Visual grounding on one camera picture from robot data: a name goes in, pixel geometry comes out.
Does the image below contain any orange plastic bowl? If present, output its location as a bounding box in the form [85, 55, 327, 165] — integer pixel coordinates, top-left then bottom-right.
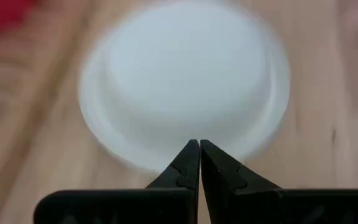
[0, 0, 40, 35]

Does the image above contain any blue-patterned white paper bowl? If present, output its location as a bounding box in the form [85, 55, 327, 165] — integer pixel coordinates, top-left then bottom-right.
[78, 0, 291, 174]

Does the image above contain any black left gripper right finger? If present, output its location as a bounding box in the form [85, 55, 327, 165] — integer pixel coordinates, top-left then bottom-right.
[200, 139, 358, 224]

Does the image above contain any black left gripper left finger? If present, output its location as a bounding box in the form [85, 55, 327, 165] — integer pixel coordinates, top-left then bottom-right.
[33, 139, 201, 224]

